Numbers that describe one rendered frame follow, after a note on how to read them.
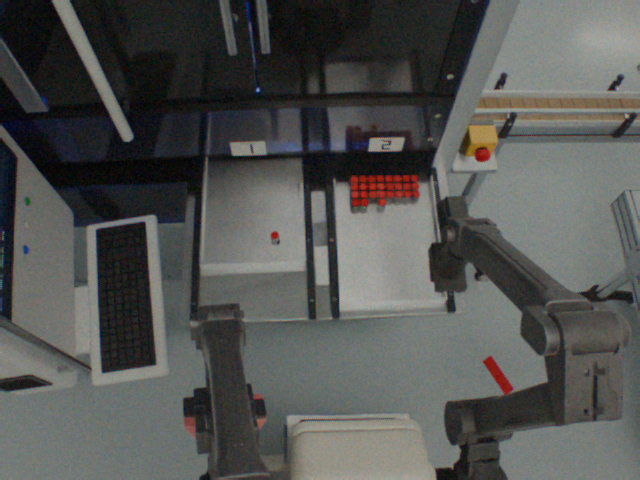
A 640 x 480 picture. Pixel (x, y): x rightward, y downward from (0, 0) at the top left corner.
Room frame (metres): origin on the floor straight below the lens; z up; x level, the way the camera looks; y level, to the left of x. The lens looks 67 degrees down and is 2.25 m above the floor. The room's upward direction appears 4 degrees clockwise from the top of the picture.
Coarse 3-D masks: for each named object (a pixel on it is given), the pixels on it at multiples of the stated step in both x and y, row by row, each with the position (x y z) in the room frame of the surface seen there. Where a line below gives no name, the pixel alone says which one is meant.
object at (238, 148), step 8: (232, 144) 0.75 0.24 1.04; (240, 144) 0.76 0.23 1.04; (248, 144) 0.76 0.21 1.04; (256, 144) 0.76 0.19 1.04; (264, 144) 0.76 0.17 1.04; (232, 152) 0.75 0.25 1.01; (240, 152) 0.76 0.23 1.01; (248, 152) 0.76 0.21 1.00; (256, 152) 0.76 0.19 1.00; (264, 152) 0.76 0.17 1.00
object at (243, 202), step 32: (224, 160) 0.80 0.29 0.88; (256, 160) 0.81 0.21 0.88; (288, 160) 0.81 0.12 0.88; (224, 192) 0.71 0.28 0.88; (256, 192) 0.71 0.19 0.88; (288, 192) 0.72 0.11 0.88; (224, 224) 0.61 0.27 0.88; (256, 224) 0.62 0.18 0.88; (288, 224) 0.62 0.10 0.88; (224, 256) 0.53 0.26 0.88; (256, 256) 0.53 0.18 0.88; (288, 256) 0.54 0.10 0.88
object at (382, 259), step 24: (336, 192) 0.73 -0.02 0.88; (432, 192) 0.73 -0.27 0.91; (336, 216) 0.64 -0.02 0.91; (360, 216) 0.66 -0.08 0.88; (384, 216) 0.66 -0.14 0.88; (408, 216) 0.67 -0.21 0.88; (432, 216) 0.67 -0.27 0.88; (336, 240) 0.58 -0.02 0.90; (360, 240) 0.59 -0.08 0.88; (384, 240) 0.60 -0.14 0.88; (408, 240) 0.60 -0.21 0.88; (432, 240) 0.61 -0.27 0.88; (360, 264) 0.53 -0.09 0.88; (384, 264) 0.53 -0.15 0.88; (408, 264) 0.54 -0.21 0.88; (360, 288) 0.46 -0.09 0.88; (384, 288) 0.47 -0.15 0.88; (408, 288) 0.47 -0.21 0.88; (432, 288) 0.48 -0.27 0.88
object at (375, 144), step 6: (378, 138) 0.79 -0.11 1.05; (384, 138) 0.79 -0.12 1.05; (390, 138) 0.80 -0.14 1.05; (396, 138) 0.80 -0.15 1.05; (402, 138) 0.80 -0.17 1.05; (372, 144) 0.79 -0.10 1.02; (378, 144) 0.79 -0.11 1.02; (396, 144) 0.80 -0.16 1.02; (402, 144) 0.80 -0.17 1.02; (372, 150) 0.79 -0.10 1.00; (378, 150) 0.79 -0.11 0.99; (384, 150) 0.80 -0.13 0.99; (390, 150) 0.80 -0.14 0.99
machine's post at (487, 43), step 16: (496, 0) 0.81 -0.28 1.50; (512, 0) 0.82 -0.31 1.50; (496, 16) 0.81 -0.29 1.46; (512, 16) 0.82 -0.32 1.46; (480, 32) 0.81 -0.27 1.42; (496, 32) 0.82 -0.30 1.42; (480, 48) 0.81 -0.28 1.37; (496, 48) 0.82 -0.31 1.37; (464, 64) 0.83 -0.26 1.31; (480, 64) 0.81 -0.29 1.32; (464, 80) 0.81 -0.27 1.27; (480, 80) 0.82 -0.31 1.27; (464, 96) 0.81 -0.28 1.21; (480, 96) 0.82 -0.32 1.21; (464, 112) 0.82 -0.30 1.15; (448, 128) 0.81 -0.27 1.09; (464, 128) 0.82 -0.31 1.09; (448, 144) 0.81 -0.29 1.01; (432, 160) 0.82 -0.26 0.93; (448, 160) 0.82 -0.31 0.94
